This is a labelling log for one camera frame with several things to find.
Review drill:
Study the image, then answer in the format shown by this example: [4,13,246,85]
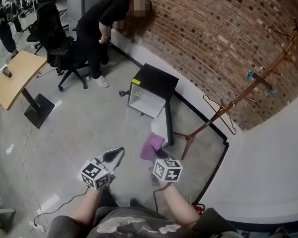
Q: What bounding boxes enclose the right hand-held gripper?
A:
[149,145,184,186]

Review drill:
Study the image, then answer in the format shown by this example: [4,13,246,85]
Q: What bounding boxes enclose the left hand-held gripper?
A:
[79,146,126,191]

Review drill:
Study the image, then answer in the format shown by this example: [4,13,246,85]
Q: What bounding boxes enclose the purple cleaning cloth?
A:
[140,132,165,162]

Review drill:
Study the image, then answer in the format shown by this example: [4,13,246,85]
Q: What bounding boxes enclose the black mini fridge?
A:
[127,62,180,149]

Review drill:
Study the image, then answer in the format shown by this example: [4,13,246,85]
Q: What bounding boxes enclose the person's right forearm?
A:
[161,182,202,229]

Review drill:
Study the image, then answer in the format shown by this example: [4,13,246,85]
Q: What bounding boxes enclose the person's left forearm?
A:
[72,186,110,227]

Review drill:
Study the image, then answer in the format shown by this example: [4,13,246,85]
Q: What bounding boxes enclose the person's left black shoe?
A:
[101,187,119,208]

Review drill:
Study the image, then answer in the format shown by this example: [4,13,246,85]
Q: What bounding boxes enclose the red fire extinguisher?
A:
[192,202,206,216]

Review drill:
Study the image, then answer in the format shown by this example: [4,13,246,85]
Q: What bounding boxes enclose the white power strip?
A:
[28,220,46,233]

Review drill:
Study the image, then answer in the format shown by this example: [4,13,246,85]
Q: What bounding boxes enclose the brown wooden coat rack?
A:
[172,23,298,161]

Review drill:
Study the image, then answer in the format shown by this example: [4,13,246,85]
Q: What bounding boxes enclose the black framed glass door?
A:
[228,219,298,238]

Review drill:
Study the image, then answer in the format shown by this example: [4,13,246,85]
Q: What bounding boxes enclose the light wooden desk black base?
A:
[0,50,56,129]

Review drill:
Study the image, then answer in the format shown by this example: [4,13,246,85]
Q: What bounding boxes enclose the black office chair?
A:
[26,0,95,92]

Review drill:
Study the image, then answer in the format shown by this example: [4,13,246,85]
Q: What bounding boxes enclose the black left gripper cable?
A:
[33,193,90,227]

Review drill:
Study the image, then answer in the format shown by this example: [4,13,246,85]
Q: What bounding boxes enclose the wire clothes hanger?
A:
[203,94,237,136]

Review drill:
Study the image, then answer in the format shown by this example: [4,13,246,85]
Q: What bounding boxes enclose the grey metal frame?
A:
[0,207,17,233]

